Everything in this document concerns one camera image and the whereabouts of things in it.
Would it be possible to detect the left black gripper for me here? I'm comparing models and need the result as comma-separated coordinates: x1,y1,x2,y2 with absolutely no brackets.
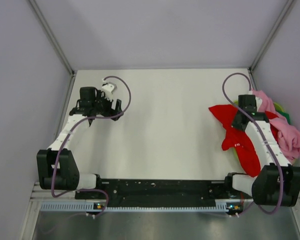
91,90,123,121

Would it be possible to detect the red t shirt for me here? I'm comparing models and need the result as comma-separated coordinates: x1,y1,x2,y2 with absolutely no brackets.
208,104,280,179

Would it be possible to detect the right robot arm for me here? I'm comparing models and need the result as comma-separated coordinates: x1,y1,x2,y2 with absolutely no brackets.
223,94,300,207

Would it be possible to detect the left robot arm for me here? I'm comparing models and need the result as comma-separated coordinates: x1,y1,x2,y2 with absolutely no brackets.
36,83,122,199

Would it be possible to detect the lime green plastic basket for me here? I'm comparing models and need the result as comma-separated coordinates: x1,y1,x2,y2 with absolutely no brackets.
233,102,291,161

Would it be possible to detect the green t shirt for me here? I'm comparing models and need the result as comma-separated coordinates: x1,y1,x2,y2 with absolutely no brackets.
273,102,291,125

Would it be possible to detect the pink t shirt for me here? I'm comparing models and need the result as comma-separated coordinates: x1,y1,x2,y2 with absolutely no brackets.
260,90,300,164

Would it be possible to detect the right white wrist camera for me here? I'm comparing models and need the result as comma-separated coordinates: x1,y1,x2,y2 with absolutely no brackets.
248,90,263,112

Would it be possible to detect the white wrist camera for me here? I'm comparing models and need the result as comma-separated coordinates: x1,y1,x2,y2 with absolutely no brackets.
248,90,263,112
101,80,117,101

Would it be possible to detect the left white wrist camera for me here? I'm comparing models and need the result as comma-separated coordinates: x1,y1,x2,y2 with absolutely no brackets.
101,80,117,101

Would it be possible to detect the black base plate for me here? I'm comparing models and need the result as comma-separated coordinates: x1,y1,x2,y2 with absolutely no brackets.
74,178,255,208

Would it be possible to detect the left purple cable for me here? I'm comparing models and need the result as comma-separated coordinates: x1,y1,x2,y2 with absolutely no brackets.
50,75,132,220

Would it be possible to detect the grey slotted cable duct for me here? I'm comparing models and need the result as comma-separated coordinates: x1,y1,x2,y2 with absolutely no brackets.
40,201,229,213

